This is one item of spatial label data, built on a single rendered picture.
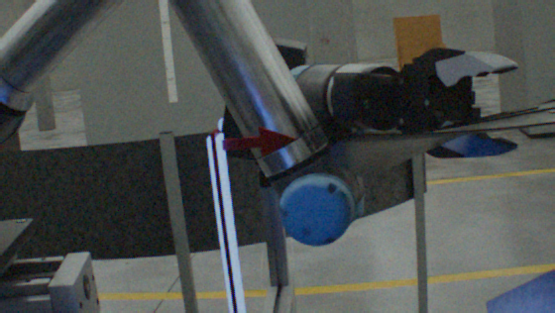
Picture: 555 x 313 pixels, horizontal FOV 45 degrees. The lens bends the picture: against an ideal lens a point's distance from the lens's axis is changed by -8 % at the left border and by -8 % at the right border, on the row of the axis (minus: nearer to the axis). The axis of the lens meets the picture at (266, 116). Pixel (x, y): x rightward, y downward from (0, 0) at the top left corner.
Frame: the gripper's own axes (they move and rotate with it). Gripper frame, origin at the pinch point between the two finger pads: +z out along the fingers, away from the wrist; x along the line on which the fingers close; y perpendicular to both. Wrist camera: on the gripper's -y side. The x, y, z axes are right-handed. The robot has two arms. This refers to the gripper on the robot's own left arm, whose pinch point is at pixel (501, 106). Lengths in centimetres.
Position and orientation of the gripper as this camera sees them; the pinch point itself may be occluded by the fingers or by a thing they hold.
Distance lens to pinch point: 64.8
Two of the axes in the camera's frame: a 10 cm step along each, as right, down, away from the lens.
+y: 8.5, -0.5, 5.3
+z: 5.3, 0.5, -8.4
